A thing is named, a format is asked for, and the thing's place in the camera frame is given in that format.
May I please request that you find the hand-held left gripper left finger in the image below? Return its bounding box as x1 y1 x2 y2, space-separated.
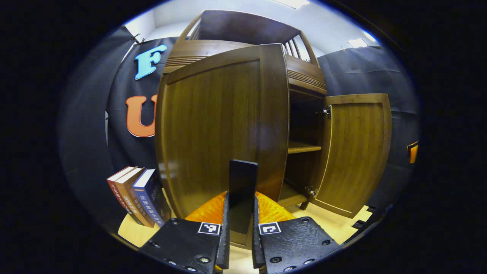
139 190 231 274

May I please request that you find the wooden cabinet door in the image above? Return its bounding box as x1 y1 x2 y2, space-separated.
310 93 392 218
154 43 290 250

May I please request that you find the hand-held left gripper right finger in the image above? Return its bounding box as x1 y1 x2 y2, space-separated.
252 191 341 274

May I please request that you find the small ceiling light panel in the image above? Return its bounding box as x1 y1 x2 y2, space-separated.
348 37 377 49

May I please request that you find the red book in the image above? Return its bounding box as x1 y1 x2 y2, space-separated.
107 166 142 225

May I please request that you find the brown book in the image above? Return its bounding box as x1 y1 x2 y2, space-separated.
115 167 154 228

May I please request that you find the wooden double-door shoe cabinet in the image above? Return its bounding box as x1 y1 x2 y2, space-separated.
162 10 329 210

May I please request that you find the large ceiling light panel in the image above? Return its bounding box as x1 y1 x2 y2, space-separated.
274 0 310 9

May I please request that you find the black backdrop cloth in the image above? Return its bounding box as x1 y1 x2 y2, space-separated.
57 27 421 233

